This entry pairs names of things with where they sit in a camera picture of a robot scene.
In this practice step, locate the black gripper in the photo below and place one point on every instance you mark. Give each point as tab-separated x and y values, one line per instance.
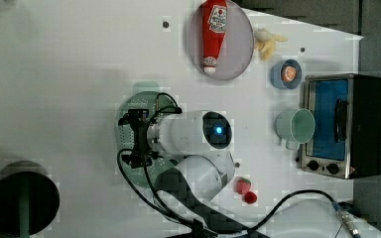
142	155

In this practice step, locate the green oval strainer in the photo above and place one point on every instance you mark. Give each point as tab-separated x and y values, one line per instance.
145	95

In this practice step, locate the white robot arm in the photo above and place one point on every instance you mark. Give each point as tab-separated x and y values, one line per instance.
178	163

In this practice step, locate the light red strawberry toy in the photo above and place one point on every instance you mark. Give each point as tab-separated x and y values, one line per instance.
242	186

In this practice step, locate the dark red strawberry toy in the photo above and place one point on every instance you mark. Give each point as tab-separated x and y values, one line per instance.
250	197

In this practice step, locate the grey round plate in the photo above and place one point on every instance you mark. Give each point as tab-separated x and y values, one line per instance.
237	49

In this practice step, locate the green mug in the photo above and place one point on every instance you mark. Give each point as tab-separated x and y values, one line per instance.
295	127

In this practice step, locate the blue bowl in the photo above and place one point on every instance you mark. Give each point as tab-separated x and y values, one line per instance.
278	74

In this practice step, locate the red ketchup bottle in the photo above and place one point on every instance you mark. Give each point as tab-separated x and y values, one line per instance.
214	24

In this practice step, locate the yellow plush banana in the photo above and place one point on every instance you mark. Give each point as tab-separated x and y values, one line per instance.
265	43

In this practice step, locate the orange slice toy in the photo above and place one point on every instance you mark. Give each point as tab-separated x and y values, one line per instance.
288	73

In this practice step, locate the black toaster oven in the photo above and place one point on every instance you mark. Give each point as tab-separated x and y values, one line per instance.
347	139

